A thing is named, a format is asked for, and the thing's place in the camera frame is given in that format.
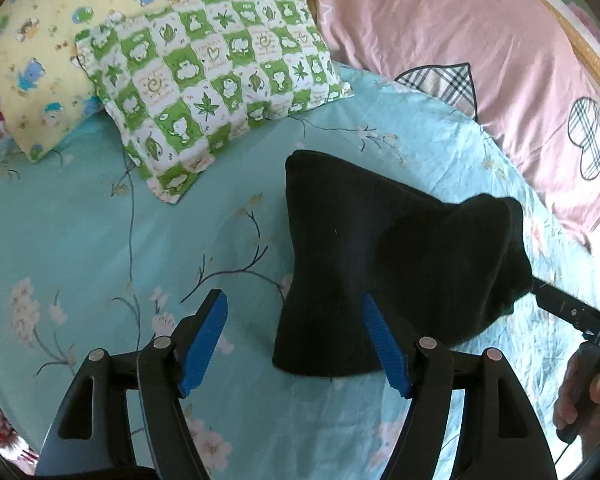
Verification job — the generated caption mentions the black pants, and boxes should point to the black pants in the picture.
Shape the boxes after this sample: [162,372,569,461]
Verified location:
[272,151,532,377]

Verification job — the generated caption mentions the right hand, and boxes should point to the right hand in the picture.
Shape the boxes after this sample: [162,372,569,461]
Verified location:
[552,346,600,453]

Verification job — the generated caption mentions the teal floral bed sheet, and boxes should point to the teal floral bed sheet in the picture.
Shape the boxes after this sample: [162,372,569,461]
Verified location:
[0,68,600,479]

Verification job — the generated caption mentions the pink quilt with plaid hearts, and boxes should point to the pink quilt with plaid hearts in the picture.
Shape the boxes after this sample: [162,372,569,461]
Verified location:
[313,0,600,252]

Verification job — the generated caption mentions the yellow cartoon print pillow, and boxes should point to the yellow cartoon print pillow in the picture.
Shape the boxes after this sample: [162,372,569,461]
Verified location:
[0,0,186,162]

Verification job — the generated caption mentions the green white checkered pillow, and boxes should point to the green white checkered pillow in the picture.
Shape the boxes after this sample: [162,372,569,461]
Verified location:
[76,0,352,204]

